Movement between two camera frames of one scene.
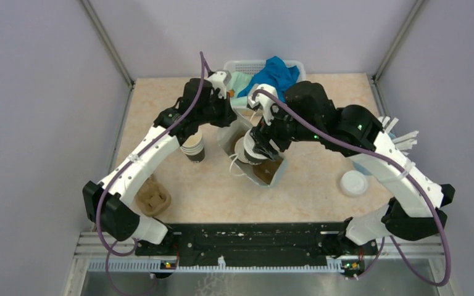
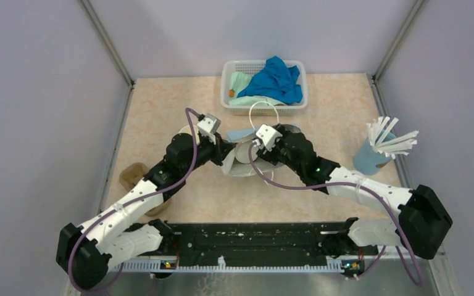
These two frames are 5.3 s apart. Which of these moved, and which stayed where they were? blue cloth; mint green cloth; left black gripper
Moved: left black gripper
Stayed: mint green cloth; blue cloth
